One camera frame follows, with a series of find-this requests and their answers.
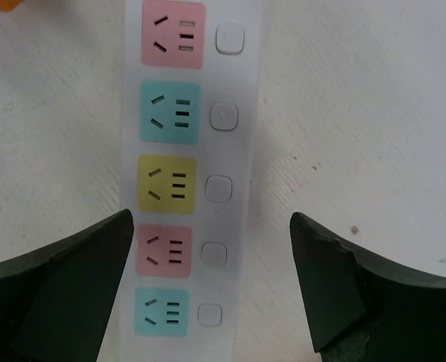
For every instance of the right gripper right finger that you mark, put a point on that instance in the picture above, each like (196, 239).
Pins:
(363, 307)

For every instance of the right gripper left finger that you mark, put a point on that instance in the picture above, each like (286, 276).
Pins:
(56, 301)

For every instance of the white multicolour power strip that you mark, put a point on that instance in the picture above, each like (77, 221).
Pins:
(189, 111)

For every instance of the orange power strip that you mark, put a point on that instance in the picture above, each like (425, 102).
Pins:
(9, 5)

